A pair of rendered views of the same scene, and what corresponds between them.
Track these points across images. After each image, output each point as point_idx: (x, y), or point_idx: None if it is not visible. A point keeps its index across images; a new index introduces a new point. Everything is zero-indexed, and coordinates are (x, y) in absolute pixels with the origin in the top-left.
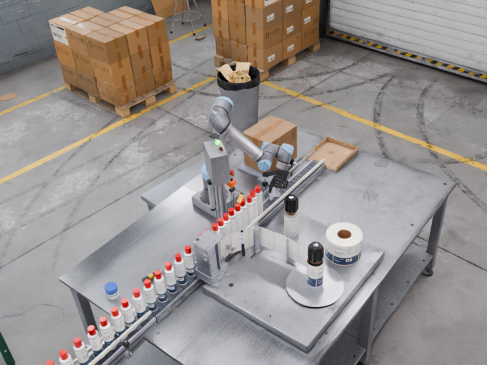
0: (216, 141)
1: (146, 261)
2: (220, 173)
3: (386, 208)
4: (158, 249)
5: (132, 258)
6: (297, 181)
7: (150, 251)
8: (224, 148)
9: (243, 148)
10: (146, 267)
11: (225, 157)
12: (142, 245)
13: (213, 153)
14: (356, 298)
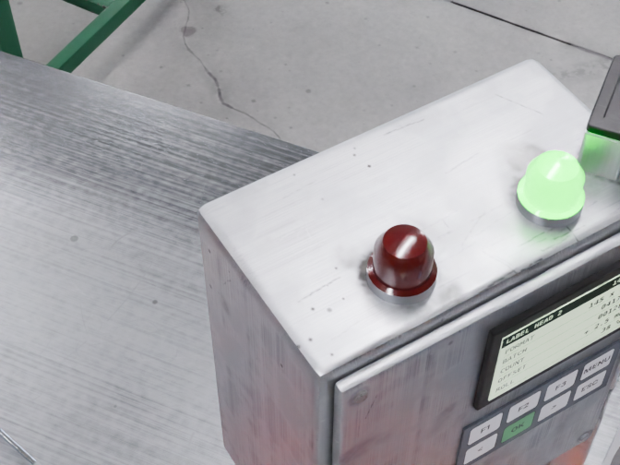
0: (536, 160)
1: (78, 322)
2: (261, 437)
3: None
4: (177, 347)
5: (94, 250)
6: None
7: (154, 315)
8: (480, 308)
9: None
10: (27, 335)
11: (303, 382)
12: (200, 261)
13: (319, 208)
14: None
